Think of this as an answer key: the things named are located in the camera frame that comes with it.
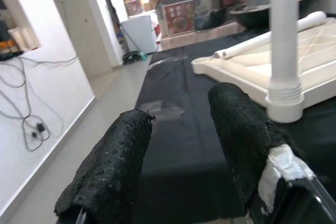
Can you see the beige woven mat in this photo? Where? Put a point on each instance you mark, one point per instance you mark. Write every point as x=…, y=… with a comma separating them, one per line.
x=199, y=37

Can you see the white plastic table leg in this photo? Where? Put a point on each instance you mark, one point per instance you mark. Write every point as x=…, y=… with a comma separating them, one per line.
x=284, y=37
x=244, y=48

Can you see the black tablecloth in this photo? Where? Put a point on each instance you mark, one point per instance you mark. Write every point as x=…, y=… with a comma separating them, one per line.
x=183, y=129

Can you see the clear tape patch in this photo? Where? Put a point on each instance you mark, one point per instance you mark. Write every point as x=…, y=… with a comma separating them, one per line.
x=162, y=110

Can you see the black power plug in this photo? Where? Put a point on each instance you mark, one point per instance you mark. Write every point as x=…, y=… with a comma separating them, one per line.
x=40, y=127

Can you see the white chest freezer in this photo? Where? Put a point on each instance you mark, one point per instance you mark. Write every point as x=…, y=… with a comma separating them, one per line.
x=139, y=32

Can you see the red printed box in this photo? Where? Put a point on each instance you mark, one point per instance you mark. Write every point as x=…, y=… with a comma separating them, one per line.
x=179, y=18

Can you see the black wok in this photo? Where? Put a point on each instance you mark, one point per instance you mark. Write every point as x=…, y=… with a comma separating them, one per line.
x=249, y=15

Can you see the black floor item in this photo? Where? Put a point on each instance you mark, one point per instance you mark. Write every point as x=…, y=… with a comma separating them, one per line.
x=134, y=57

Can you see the red lidded jar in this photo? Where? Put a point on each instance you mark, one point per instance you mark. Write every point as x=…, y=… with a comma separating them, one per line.
x=132, y=3

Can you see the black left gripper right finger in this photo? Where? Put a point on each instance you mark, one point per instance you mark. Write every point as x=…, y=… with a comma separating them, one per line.
x=241, y=129

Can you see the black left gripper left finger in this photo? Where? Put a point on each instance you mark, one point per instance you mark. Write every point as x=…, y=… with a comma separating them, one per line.
x=110, y=161

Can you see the white plastic children table top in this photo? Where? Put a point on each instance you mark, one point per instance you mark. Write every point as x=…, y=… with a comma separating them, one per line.
x=249, y=74

